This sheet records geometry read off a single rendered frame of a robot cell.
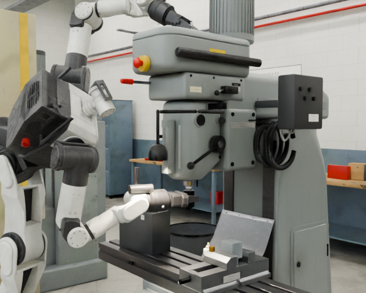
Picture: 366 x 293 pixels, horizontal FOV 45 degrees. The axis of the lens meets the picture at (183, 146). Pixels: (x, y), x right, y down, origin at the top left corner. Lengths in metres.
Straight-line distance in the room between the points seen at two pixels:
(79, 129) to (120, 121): 7.47
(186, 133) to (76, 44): 0.61
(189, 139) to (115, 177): 7.47
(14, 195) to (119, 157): 7.30
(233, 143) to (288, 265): 0.62
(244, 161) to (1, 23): 2.05
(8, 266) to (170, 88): 0.97
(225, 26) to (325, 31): 4.57
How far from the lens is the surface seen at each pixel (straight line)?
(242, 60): 1.82
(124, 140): 9.21
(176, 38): 1.64
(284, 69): 6.75
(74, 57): 1.93
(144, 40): 1.72
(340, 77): 6.26
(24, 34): 3.37
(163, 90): 1.76
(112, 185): 9.13
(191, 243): 3.72
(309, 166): 2.17
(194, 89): 1.69
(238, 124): 1.86
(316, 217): 2.25
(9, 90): 3.28
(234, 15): 1.96
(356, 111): 6.11
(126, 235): 2.12
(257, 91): 1.97
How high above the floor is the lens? 1.54
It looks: 3 degrees down
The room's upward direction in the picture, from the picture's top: straight up
